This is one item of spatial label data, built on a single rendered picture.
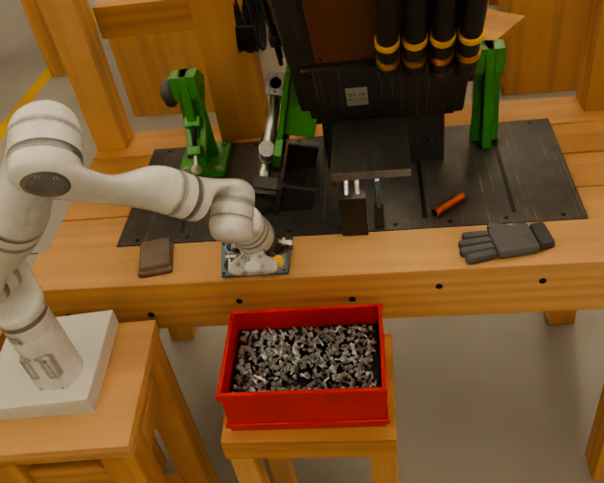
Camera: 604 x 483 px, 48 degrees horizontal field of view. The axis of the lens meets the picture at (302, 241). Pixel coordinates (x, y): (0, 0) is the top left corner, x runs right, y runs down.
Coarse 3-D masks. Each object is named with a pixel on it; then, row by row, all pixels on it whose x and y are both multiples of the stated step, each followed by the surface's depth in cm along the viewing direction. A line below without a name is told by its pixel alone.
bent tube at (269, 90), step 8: (272, 72) 151; (280, 72) 152; (272, 80) 154; (280, 80) 153; (272, 88) 151; (280, 88) 151; (272, 96) 158; (280, 96) 152; (272, 104) 162; (272, 112) 163; (272, 120) 164; (272, 128) 164; (264, 136) 164; (272, 136) 164; (264, 168) 163
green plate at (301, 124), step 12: (288, 72) 140; (288, 84) 142; (288, 96) 145; (288, 108) 147; (300, 108) 147; (288, 120) 149; (300, 120) 149; (312, 120) 148; (288, 132) 151; (300, 132) 151; (312, 132) 151
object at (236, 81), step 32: (64, 0) 171; (192, 0) 169; (224, 0) 169; (64, 32) 177; (96, 32) 185; (224, 32) 174; (64, 64) 183; (96, 64) 183; (224, 64) 180; (256, 64) 182; (96, 96) 189; (224, 96) 187; (256, 96) 186; (96, 128) 196; (128, 128) 204; (224, 128) 194; (256, 128) 193
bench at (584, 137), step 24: (576, 96) 190; (456, 120) 189; (504, 120) 186; (552, 120) 183; (576, 120) 181; (600, 120) 180; (144, 144) 201; (168, 144) 200; (576, 144) 173; (600, 144) 172; (96, 168) 195; (120, 168) 193; (576, 168) 166; (600, 168) 165; (600, 192) 158; (72, 216) 179; (96, 216) 177; (120, 216) 176; (600, 216) 152; (72, 240) 171; (96, 240) 170; (552, 312) 237; (192, 336) 257; (600, 408) 184; (600, 432) 186; (600, 456) 188
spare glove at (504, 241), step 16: (496, 224) 148; (512, 224) 147; (544, 224) 146; (464, 240) 146; (480, 240) 145; (496, 240) 144; (512, 240) 143; (528, 240) 143; (544, 240) 142; (464, 256) 144; (480, 256) 142; (496, 256) 142; (512, 256) 142
